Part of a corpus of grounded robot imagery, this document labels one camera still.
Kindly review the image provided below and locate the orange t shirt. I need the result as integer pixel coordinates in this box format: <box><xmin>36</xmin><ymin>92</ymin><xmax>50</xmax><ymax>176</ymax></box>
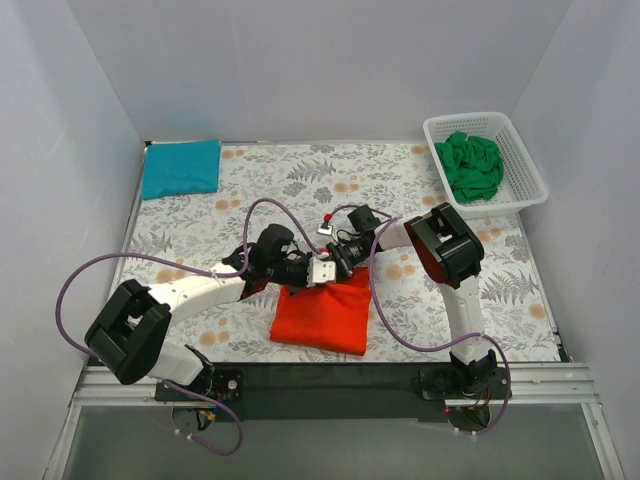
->
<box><xmin>270</xmin><ymin>267</ymin><xmax>372</xmax><ymax>356</ymax></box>

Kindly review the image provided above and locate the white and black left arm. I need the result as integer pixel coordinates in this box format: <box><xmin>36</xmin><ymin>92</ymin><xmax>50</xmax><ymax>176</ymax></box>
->
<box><xmin>85</xmin><ymin>224</ymin><xmax>327</xmax><ymax>396</ymax></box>

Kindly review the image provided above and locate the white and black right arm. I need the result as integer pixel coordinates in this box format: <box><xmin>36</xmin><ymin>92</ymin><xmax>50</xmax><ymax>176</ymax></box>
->
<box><xmin>326</xmin><ymin>203</ymin><xmax>502</xmax><ymax>400</ymax></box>

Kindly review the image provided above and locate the folded teal t shirt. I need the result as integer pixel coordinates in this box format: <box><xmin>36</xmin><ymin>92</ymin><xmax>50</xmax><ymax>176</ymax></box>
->
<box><xmin>141</xmin><ymin>139</ymin><xmax>221</xmax><ymax>200</ymax></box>

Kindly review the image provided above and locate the crumpled green t shirt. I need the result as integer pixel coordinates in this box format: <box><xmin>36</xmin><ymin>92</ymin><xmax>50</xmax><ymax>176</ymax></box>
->
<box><xmin>434</xmin><ymin>131</ymin><xmax>504</xmax><ymax>204</ymax></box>

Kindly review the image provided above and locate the white plastic basket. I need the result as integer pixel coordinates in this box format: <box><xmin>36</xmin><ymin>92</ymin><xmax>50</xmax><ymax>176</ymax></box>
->
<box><xmin>423</xmin><ymin>112</ymin><xmax>548</xmax><ymax>220</ymax></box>

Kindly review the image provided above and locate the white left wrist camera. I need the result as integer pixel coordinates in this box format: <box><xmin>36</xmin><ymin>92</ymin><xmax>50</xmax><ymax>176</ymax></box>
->
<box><xmin>307</xmin><ymin>256</ymin><xmax>337</xmax><ymax>287</ymax></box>

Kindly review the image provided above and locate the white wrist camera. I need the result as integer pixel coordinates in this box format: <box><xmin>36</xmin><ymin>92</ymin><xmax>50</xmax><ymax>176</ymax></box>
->
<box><xmin>307</xmin><ymin>256</ymin><xmax>337</xmax><ymax>287</ymax></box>
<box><xmin>316</xmin><ymin>213</ymin><xmax>335</xmax><ymax>238</ymax></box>

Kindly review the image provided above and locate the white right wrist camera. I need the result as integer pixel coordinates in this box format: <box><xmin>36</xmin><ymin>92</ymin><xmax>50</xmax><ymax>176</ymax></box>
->
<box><xmin>316</xmin><ymin>213</ymin><xmax>335</xmax><ymax>238</ymax></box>

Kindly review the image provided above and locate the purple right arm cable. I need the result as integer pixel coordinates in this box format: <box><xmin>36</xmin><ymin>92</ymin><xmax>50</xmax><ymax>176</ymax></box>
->
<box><xmin>322</xmin><ymin>203</ymin><xmax>514</xmax><ymax>437</ymax></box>

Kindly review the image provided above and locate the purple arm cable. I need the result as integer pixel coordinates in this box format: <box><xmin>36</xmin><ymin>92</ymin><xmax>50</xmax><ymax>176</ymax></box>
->
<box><xmin>54</xmin><ymin>198</ymin><xmax>331</xmax><ymax>456</ymax></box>
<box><xmin>322</xmin><ymin>203</ymin><xmax>514</xmax><ymax>437</ymax></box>

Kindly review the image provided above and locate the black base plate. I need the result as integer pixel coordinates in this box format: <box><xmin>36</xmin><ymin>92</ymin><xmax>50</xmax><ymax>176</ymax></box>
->
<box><xmin>154</xmin><ymin>362</ymin><xmax>514</xmax><ymax>424</ymax></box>

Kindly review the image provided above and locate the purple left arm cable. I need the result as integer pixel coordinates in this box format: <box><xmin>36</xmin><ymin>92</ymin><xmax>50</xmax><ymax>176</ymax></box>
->
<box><xmin>54</xmin><ymin>198</ymin><xmax>331</xmax><ymax>456</ymax></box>

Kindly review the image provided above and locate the aluminium frame rail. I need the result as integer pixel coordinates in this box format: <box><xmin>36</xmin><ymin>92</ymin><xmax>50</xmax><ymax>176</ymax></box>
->
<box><xmin>71</xmin><ymin>363</ymin><xmax>601</xmax><ymax>406</ymax></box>

